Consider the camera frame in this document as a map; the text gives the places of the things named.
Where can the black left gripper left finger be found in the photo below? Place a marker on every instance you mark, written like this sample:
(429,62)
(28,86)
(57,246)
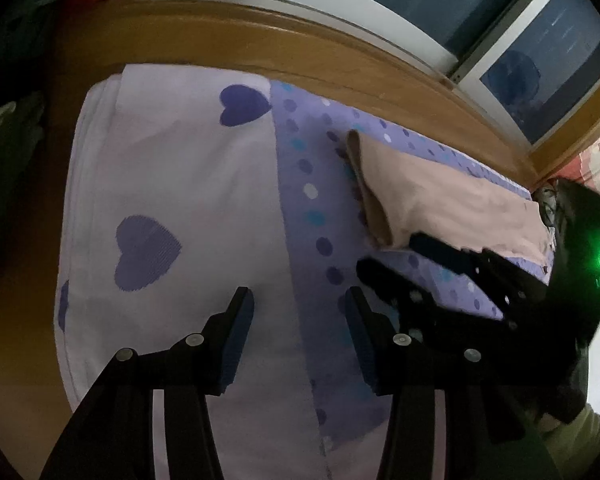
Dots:
(217,350)

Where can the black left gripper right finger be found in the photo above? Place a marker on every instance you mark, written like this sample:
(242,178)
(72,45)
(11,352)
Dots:
(378,346)

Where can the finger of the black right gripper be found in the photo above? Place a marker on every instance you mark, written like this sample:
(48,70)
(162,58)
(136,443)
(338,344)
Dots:
(417,309)
(514,291)

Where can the beige brown garment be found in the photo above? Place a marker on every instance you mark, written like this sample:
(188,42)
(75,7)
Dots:
(403,194)

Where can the green sleeved right forearm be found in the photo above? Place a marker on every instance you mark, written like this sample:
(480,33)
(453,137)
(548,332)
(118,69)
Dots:
(574,447)

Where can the purple polka dot bedsheet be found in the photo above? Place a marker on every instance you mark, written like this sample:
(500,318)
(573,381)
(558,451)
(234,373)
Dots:
(186,183)

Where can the wooden window frame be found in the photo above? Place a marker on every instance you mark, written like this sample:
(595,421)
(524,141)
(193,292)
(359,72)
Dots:
(288,43)

